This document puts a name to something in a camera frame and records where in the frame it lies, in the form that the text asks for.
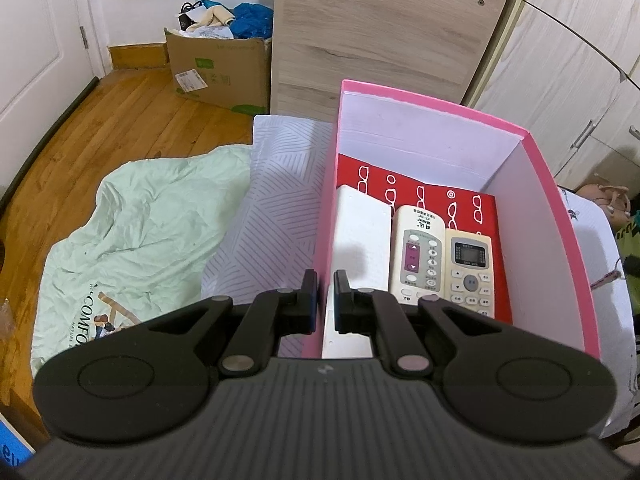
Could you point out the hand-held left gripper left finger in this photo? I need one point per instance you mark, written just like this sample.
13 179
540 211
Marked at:
311 306

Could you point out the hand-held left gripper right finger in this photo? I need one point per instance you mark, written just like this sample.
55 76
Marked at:
341 307

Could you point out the white rectangular box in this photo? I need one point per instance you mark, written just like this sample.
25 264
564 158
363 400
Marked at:
357 240

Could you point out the pink cardboard box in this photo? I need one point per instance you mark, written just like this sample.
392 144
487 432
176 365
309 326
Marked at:
326 220

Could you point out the white remote control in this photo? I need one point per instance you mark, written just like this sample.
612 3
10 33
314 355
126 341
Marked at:
417 260

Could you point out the beige remote control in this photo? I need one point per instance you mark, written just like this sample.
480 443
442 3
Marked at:
470 280

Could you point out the red patterned flat box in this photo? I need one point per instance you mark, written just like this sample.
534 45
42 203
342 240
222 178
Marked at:
435 192

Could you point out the light green printed blanket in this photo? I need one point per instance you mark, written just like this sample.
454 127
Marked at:
150 220

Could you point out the brown cardboard box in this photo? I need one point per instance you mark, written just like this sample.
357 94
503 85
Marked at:
225 75

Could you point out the light wooden board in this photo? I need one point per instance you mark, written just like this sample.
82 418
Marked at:
380 30

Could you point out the beige bag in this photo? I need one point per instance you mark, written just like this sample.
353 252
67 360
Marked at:
602 202

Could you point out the blue plastic bag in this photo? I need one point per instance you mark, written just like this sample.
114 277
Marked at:
252 20

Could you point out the green cloth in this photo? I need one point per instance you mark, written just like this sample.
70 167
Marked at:
630 245

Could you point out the beige cloth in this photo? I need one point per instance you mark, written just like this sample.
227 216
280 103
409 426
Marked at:
217 16

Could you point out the wooden baseboard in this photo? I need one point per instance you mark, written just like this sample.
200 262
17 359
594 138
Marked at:
137 55

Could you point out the small black item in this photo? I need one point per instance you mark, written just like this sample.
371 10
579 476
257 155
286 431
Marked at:
186 17

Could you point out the black door seal strip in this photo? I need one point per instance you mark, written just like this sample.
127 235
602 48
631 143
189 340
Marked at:
50 130

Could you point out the blue box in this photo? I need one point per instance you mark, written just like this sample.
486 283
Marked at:
12 442

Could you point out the light wooden wardrobe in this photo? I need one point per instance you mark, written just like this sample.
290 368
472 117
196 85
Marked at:
565 60

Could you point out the white door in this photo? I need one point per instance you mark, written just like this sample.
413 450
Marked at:
40 30

